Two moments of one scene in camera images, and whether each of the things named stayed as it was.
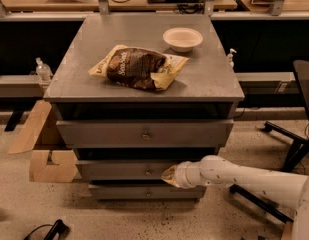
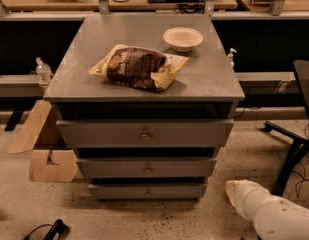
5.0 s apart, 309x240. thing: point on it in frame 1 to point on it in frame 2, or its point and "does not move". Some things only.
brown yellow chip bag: (138, 67) does not move
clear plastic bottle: (43, 71) does not move
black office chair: (304, 70) does not move
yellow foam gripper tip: (182, 175) to (244, 194)
